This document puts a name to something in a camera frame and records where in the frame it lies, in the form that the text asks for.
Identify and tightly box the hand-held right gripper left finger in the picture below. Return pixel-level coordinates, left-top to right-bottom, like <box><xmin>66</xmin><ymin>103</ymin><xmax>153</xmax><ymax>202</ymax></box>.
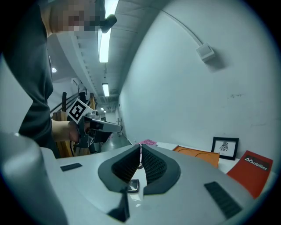
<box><xmin>41</xmin><ymin>144</ymin><xmax>142</xmax><ymax>225</ymax></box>

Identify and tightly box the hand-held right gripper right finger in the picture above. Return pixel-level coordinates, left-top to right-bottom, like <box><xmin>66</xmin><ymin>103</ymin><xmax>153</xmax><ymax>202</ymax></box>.
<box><xmin>140</xmin><ymin>144</ymin><xmax>264</xmax><ymax>225</ymax></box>

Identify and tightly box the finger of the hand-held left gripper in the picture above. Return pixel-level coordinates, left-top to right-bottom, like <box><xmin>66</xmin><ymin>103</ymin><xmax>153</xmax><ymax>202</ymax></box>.
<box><xmin>90</xmin><ymin>119</ymin><xmax>123</xmax><ymax>133</ymax></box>
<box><xmin>89</xmin><ymin>131</ymin><xmax>112</xmax><ymax>143</ymax></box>

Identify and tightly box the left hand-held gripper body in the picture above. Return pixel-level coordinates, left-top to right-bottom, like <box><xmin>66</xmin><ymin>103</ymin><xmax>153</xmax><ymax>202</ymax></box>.
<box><xmin>68</xmin><ymin>98</ymin><xmax>99</xmax><ymax>154</ymax></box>

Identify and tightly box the orange leather tray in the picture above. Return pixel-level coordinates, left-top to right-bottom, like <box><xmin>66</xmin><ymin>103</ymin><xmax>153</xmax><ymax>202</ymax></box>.
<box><xmin>172</xmin><ymin>145</ymin><xmax>220</xmax><ymax>169</ymax></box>

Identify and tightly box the small square dark box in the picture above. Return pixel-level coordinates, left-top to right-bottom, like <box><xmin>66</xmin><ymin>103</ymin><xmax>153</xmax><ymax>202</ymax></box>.
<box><xmin>126</xmin><ymin>178</ymin><xmax>140</xmax><ymax>193</ymax></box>

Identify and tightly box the person's left forearm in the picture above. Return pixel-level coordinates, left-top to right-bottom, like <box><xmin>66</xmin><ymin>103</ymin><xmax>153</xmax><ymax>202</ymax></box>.
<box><xmin>51</xmin><ymin>120</ymin><xmax>80</xmax><ymax>143</ymax></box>

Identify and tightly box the white curved table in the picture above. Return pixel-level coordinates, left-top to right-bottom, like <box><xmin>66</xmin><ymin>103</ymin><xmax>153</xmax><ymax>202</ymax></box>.
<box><xmin>131</xmin><ymin>142</ymin><xmax>277</xmax><ymax>207</ymax></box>

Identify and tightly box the pink book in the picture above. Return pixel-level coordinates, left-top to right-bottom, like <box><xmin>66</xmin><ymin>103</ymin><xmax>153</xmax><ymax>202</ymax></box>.
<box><xmin>137</xmin><ymin>138</ymin><xmax>158</xmax><ymax>147</ymax></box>

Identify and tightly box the red book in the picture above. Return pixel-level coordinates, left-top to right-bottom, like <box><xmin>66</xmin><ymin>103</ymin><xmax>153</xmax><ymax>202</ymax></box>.
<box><xmin>226</xmin><ymin>150</ymin><xmax>274</xmax><ymax>200</ymax></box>

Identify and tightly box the person's black shirt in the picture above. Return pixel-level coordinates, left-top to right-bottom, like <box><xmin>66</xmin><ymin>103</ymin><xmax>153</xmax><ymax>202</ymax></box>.
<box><xmin>2</xmin><ymin>0</ymin><xmax>61</xmax><ymax>159</ymax></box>

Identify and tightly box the long ceiling light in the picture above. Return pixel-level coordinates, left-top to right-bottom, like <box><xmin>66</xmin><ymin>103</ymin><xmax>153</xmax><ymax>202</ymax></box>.
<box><xmin>97</xmin><ymin>0</ymin><xmax>119</xmax><ymax>63</ymax></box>

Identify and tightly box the person's head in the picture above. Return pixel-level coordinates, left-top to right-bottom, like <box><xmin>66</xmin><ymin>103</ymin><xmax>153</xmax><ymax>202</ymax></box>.
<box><xmin>40</xmin><ymin>0</ymin><xmax>106</xmax><ymax>38</ymax></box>

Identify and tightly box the black picture frame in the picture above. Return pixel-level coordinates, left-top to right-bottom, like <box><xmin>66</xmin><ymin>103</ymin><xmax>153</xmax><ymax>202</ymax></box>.
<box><xmin>211</xmin><ymin>136</ymin><xmax>239</xmax><ymax>161</ymax></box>

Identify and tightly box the black head-mounted camera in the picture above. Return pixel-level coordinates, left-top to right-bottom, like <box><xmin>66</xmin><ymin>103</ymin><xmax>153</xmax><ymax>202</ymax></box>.
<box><xmin>100</xmin><ymin>14</ymin><xmax>117</xmax><ymax>33</ymax></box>

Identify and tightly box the white wall junction box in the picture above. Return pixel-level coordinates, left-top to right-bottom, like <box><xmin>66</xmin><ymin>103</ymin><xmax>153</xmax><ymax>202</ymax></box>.
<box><xmin>196</xmin><ymin>43</ymin><xmax>215</xmax><ymax>63</ymax></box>

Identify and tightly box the white wall cable conduit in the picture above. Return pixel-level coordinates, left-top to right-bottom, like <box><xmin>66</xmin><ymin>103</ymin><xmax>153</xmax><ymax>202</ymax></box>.
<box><xmin>162</xmin><ymin>10</ymin><xmax>204</xmax><ymax>47</ymax></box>

